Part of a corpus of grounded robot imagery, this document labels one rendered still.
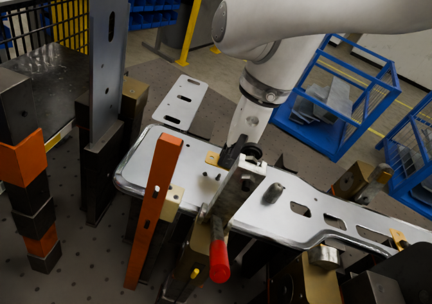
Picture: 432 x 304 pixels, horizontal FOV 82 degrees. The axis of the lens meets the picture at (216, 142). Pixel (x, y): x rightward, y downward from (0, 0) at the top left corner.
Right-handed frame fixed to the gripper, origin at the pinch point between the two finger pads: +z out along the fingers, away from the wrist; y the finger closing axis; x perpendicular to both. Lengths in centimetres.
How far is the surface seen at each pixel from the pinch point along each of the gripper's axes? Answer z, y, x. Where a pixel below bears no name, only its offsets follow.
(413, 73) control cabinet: 79, 674, -467
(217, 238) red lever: -4.2, -21.1, 0.2
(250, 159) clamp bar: -13.7, -15.4, 0.2
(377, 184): 2.0, 12.4, -40.9
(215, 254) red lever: -6.6, -24.4, 0.6
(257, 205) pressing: 7.3, -3.7, -9.9
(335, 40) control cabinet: 92, 744, -259
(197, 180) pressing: 7.3, -2.8, 3.9
